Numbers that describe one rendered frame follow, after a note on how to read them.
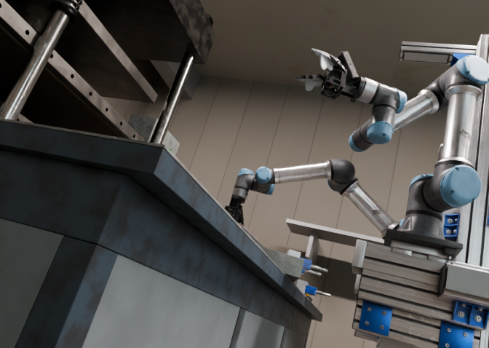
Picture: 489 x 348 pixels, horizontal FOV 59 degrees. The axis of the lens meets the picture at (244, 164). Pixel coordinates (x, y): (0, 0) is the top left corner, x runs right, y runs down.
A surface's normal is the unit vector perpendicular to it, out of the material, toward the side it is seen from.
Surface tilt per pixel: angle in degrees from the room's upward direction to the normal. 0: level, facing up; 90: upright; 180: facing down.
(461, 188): 97
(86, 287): 90
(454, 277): 90
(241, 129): 90
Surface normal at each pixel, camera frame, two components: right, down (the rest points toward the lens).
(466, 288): -0.24, -0.40
